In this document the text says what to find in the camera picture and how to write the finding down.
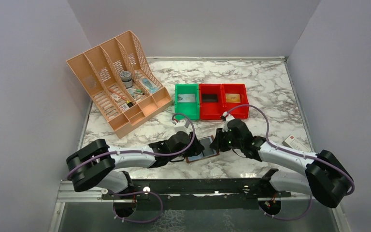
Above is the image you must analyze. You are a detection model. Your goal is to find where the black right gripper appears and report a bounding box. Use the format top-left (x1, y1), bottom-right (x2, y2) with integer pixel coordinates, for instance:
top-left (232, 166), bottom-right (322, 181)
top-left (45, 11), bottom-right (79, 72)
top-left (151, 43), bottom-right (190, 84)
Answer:
top-left (210, 127), bottom-right (243, 152)

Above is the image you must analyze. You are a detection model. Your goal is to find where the brown leather card holder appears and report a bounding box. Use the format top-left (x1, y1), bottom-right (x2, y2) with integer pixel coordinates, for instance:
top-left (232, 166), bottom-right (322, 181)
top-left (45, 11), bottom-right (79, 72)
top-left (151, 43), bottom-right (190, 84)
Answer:
top-left (185, 135), bottom-right (219, 163)

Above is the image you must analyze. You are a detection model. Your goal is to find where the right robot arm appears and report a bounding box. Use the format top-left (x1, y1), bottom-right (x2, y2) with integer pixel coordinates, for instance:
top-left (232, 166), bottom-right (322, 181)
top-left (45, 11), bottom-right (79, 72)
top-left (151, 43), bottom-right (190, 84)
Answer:
top-left (210, 119), bottom-right (355, 208)

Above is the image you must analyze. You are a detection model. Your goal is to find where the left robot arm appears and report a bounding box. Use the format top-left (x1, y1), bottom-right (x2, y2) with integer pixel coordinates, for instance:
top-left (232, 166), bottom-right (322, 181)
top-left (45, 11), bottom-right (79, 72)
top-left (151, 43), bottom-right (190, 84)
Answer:
top-left (66, 131), bottom-right (204, 199)

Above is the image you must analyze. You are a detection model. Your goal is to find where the black card in red bin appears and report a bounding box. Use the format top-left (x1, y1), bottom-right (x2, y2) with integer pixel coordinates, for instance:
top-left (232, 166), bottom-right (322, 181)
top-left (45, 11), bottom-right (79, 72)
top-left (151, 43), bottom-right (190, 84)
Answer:
top-left (201, 94), bottom-right (218, 103)

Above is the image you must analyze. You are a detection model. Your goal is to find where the gold card in red bin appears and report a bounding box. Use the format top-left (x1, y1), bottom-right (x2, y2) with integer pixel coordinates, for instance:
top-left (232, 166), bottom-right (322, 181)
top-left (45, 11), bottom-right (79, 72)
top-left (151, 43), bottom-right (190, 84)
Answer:
top-left (225, 93), bottom-right (241, 103)

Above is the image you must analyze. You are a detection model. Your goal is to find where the silver card in green bin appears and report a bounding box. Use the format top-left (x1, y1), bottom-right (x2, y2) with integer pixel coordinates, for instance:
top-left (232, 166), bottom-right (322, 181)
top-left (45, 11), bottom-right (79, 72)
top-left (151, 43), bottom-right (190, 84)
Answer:
top-left (177, 93), bottom-right (196, 103)

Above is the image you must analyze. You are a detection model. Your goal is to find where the red plastic bin middle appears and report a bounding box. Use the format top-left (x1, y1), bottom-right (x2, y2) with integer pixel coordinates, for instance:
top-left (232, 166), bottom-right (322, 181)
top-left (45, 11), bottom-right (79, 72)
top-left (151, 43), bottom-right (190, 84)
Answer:
top-left (199, 84), bottom-right (224, 120)

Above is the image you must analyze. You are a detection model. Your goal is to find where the red plastic bin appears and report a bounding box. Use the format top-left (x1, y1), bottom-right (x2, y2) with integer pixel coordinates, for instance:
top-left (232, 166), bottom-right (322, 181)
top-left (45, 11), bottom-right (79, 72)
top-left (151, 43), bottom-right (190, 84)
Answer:
top-left (199, 84), bottom-right (224, 120)
top-left (222, 84), bottom-right (249, 119)

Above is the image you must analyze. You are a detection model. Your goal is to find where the red plastic bin right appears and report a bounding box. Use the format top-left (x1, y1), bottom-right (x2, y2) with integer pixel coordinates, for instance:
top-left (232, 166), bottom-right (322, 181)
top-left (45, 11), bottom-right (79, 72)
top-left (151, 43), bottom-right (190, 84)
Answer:
top-left (222, 84), bottom-right (249, 119)

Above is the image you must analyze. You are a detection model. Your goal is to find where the green plastic bin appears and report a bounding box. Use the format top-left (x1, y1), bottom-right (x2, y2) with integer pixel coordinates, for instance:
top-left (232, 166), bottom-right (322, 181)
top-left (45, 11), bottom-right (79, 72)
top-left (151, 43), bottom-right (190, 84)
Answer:
top-left (174, 84), bottom-right (200, 120)

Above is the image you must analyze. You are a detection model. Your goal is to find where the blue packet in organizer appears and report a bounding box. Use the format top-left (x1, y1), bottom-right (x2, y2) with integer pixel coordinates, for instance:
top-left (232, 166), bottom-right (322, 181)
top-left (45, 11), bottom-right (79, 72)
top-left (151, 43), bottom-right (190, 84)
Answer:
top-left (141, 78), bottom-right (159, 94)

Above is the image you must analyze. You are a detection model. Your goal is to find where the small white red box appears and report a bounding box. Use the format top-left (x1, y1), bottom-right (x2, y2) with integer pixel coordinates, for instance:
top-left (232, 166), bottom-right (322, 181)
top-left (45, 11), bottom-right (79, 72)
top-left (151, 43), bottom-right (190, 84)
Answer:
top-left (282, 134), bottom-right (312, 152)

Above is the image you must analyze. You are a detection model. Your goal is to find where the silver round tin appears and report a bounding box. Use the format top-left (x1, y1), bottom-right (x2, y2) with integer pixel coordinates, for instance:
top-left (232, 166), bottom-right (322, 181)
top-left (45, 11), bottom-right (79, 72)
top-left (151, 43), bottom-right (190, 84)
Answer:
top-left (119, 71), bottom-right (133, 88)

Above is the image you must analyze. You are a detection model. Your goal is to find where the red pencil in organizer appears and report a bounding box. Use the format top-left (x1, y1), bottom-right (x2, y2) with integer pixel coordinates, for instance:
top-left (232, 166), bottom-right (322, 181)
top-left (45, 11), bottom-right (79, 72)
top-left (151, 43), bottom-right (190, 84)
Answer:
top-left (108, 88), bottom-right (126, 102)

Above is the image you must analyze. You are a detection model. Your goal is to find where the peach plastic file organizer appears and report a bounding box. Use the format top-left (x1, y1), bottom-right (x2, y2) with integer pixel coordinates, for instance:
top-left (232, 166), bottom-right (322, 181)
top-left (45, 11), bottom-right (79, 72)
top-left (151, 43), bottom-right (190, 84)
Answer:
top-left (66, 30), bottom-right (173, 138)

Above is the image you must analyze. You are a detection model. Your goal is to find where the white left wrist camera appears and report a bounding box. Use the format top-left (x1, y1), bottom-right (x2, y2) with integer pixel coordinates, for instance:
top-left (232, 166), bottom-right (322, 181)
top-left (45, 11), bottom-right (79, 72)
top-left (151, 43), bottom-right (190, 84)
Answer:
top-left (173, 119), bottom-right (190, 133)

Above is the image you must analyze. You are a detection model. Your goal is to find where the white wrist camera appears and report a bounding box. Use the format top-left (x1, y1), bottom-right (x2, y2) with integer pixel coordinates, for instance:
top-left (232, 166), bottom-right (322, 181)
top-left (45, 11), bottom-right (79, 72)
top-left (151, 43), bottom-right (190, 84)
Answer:
top-left (221, 111), bottom-right (235, 132)
top-left (173, 119), bottom-right (190, 133)

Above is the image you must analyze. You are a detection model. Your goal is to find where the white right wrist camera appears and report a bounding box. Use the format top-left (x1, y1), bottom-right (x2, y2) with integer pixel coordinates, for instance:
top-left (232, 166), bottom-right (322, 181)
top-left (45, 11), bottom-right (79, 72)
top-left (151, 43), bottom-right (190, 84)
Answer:
top-left (221, 111), bottom-right (235, 132)

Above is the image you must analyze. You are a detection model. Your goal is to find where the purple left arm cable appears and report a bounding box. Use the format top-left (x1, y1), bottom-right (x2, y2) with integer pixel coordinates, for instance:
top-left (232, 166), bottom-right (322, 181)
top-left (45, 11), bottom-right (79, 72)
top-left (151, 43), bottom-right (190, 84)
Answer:
top-left (66, 113), bottom-right (196, 181)

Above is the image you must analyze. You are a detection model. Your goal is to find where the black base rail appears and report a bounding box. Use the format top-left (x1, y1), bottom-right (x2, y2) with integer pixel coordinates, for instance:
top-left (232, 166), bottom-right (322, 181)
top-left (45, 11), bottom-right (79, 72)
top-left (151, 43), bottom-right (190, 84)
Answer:
top-left (101, 169), bottom-right (291, 211)

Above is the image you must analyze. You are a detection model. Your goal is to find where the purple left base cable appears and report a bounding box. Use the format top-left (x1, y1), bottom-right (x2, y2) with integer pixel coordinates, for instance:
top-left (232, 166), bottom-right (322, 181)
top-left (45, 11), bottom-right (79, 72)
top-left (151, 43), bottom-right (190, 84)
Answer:
top-left (112, 189), bottom-right (164, 224)

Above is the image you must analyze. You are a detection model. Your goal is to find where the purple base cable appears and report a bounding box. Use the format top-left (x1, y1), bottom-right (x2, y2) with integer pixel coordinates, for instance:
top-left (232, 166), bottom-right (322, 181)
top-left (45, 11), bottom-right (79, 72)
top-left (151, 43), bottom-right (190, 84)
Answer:
top-left (257, 195), bottom-right (314, 222)
top-left (112, 189), bottom-right (164, 224)

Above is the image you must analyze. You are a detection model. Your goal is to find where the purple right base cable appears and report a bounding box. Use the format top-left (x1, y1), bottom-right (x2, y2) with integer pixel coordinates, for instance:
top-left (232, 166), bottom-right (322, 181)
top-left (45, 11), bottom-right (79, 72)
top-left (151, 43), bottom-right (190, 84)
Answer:
top-left (257, 195), bottom-right (314, 222)

